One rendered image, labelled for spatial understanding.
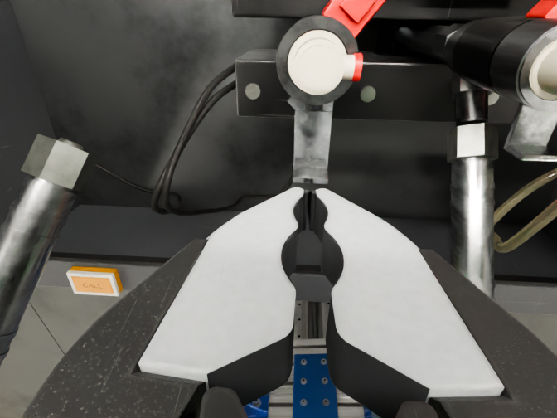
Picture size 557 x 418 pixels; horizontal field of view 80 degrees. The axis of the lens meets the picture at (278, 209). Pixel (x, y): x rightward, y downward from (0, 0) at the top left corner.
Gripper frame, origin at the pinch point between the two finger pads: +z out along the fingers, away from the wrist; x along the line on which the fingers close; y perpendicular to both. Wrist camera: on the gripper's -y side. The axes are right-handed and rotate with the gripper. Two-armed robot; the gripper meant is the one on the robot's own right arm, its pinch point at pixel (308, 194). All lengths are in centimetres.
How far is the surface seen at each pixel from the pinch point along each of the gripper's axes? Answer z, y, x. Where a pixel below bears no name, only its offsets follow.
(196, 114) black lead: 11.2, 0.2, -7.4
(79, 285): 14.5, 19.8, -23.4
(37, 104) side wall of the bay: 26.8, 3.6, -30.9
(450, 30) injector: 10.1, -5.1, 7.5
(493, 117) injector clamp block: 12.7, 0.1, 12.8
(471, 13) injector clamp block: 12.7, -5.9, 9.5
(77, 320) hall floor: 111, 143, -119
